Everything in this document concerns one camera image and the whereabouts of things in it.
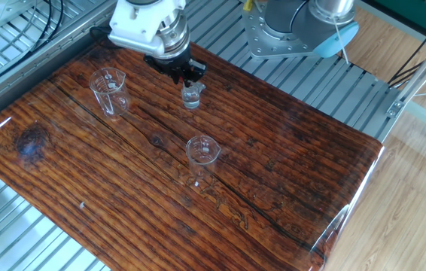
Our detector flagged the white zip tie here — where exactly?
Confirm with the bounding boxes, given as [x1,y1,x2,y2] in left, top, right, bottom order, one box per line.
[332,17,350,65]

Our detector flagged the grey metal table rail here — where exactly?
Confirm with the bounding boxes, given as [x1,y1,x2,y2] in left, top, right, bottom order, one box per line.
[0,0,118,132]

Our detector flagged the small glass reagent bottle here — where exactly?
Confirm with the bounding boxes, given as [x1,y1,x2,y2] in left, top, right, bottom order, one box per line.
[181,84,201,110]

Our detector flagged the black cable bundle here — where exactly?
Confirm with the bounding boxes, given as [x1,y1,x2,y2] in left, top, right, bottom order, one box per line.
[0,0,65,97]

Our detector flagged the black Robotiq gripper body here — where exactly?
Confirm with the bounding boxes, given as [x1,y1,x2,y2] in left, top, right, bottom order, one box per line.
[151,47,193,73]

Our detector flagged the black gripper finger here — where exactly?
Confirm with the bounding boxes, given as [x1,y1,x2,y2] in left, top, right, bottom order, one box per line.
[182,59,208,89]
[144,55,181,85]

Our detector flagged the tall clear glass beaker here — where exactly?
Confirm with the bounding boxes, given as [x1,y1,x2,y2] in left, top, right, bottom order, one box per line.
[88,66,131,121]

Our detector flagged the small clear glass beaker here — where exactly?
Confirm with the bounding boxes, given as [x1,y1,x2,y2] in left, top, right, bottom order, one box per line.
[185,134,222,180]

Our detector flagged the aluminium frame post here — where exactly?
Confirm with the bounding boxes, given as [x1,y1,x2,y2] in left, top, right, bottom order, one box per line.
[385,22,426,118]

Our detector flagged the glossy wood-pattern mat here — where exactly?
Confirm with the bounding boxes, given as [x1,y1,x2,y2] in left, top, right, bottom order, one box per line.
[0,13,384,271]

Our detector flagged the silver wrist coupling flange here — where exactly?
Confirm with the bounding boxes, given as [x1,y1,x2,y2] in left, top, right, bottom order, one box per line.
[155,10,192,60]

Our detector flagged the black floor cables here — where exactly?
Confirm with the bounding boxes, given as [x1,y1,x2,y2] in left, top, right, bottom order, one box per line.
[388,7,426,90]

